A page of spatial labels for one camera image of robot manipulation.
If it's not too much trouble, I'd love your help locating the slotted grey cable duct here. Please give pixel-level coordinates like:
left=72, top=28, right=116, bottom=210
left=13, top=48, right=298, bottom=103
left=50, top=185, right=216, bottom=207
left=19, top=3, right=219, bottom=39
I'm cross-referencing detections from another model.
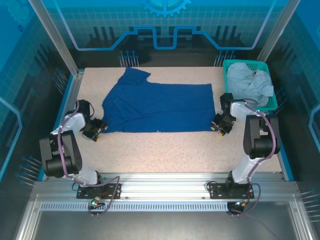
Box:
left=39, top=201, right=236, bottom=212

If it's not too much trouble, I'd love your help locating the aluminium table side rail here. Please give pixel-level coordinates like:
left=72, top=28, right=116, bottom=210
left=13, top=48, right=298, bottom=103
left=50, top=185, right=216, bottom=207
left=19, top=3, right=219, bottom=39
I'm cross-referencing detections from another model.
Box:
left=264, top=111, right=288, bottom=181
left=46, top=69, right=86, bottom=181

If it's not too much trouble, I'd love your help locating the light grey crumpled t-shirt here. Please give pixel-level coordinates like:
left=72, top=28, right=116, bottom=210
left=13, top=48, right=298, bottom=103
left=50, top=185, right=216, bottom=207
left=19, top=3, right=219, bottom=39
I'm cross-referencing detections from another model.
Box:
left=226, top=62, right=275, bottom=107

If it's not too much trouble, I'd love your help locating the aluminium mounting rail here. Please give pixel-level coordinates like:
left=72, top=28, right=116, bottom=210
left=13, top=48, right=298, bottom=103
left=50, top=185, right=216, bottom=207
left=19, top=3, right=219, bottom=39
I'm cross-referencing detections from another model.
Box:
left=33, top=171, right=300, bottom=204

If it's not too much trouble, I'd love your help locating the teal plastic basket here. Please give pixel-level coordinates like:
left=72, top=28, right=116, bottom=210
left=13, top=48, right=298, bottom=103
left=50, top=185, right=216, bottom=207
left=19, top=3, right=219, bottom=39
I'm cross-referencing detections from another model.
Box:
left=222, top=59, right=279, bottom=115

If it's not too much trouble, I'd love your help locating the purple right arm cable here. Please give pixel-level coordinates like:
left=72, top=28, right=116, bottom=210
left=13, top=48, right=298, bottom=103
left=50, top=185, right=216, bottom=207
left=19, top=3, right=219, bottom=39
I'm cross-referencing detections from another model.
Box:
left=226, top=98, right=278, bottom=240

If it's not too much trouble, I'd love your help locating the small green LED adapter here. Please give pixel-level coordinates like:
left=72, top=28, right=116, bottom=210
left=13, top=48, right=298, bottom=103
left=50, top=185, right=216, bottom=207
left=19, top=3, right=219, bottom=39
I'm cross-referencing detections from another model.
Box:
left=90, top=196, right=105, bottom=209

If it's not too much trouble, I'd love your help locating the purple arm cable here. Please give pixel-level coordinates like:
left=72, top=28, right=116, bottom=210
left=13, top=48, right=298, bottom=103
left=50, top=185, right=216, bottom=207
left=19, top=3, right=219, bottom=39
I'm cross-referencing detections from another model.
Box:
left=226, top=98, right=278, bottom=240
left=56, top=99, right=123, bottom=218

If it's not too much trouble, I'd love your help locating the blue t-shirt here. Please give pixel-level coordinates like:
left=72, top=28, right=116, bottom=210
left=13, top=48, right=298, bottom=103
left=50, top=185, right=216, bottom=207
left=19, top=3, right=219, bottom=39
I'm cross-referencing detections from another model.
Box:
left=101, top=66, right=216, bottom=133

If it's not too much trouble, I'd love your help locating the small orange LED adapter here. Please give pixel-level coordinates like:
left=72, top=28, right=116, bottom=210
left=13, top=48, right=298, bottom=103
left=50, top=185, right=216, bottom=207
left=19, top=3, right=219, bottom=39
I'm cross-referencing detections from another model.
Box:
left=233, top=198, right=251, bottom=208

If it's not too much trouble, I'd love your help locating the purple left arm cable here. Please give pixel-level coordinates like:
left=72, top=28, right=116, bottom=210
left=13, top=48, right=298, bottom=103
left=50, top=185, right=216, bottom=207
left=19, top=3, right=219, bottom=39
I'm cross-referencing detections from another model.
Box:
left=56, top=99, right=123, bottom=218

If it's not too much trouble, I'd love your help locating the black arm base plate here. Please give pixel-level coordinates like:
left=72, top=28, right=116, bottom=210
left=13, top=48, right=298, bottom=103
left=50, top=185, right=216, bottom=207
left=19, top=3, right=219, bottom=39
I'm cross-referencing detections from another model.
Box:
left=76, top=181, right=123, bottom=200
left=207, top=181, right=255, bottom=200

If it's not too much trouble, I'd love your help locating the aluminium frame post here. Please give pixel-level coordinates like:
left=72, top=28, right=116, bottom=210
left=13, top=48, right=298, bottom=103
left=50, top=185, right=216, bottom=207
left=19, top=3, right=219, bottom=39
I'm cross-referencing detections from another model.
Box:
left=256, top=0, right=301, bottom=68
left=28, top=0, right=85, bottom=77

